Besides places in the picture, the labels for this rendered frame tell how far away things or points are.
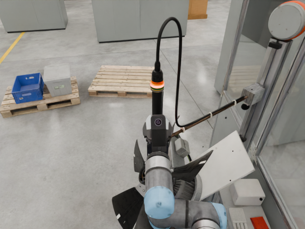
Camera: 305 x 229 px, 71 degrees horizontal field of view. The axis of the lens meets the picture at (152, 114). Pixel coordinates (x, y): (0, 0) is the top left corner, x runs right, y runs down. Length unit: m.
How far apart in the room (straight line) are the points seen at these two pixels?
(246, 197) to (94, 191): 1.67
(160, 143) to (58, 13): 7.49
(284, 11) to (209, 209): 0.88
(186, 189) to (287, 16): 0.92
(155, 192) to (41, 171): 2.51
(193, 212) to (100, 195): 1.98
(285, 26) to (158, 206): 0.93
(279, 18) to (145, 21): 5.47
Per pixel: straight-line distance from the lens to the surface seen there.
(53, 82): 3.82
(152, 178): 0.58
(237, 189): 1.48
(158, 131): 0.64
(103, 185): 2.63
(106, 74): 4.44
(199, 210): 0.65
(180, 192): 1.17
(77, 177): 2.77
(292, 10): 1.15
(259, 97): 1.24
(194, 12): 9.01
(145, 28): 6.50
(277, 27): 1.19
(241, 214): 1.51
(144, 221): 1.07
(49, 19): 8.06
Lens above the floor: 2.14
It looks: 38 degrees down
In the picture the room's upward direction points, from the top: straight up
